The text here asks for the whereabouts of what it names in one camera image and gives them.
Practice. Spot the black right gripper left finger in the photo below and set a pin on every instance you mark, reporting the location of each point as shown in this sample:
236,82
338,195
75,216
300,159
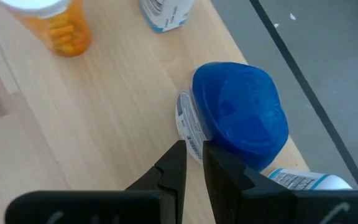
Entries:
135,205

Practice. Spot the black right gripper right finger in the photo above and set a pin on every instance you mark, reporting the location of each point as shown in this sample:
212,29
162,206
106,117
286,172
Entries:
247,202

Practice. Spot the white medicine bottle blue label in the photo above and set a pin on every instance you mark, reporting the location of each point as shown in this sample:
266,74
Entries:
306,180
166,15

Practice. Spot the clear bottle blue cap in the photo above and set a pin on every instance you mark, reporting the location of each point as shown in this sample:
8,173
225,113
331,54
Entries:
238,109

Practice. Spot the orange pill bottle white cap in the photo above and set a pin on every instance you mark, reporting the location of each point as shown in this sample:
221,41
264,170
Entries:
64,34

